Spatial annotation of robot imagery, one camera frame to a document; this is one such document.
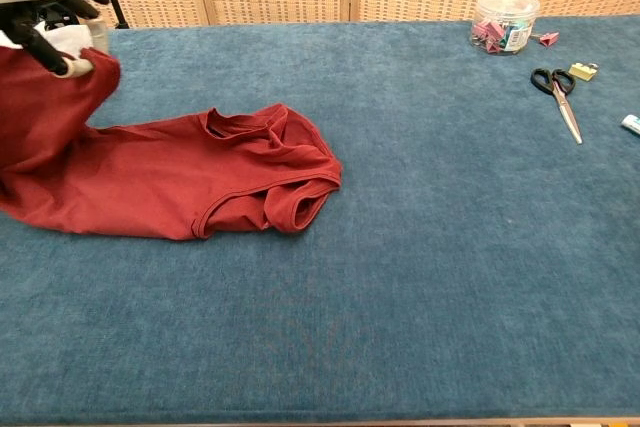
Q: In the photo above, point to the red t-shirt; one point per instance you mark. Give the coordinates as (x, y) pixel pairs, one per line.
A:
(150, 182)

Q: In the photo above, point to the white translucent plastic bag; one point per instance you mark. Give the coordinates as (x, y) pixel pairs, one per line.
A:
(70, 39)

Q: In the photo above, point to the blue carpet table mat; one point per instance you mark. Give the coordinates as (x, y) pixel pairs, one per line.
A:
(400, 247)

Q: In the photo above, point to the clear jar of binder clips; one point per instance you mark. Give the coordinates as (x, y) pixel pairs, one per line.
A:
(505, 17)

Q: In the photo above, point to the pink binder clip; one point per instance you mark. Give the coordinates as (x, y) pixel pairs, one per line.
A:
(549, 39)

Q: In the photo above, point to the white teal marker pen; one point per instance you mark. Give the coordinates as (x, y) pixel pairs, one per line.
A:
(632, 124)

